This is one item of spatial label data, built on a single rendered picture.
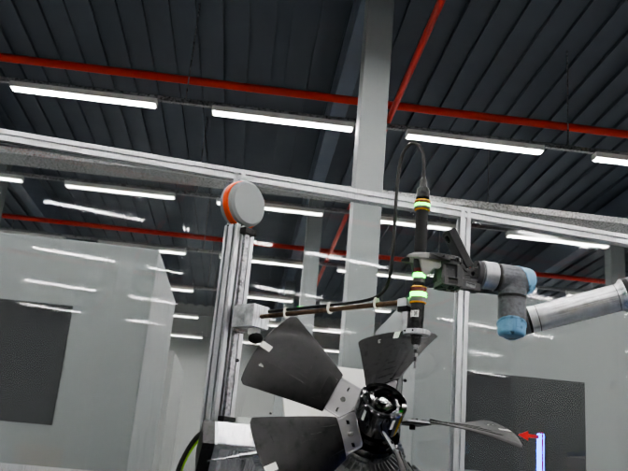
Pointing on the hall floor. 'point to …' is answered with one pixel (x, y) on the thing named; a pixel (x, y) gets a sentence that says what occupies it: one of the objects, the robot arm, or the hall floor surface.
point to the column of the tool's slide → (220, 347)
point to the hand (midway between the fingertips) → (408, 255)
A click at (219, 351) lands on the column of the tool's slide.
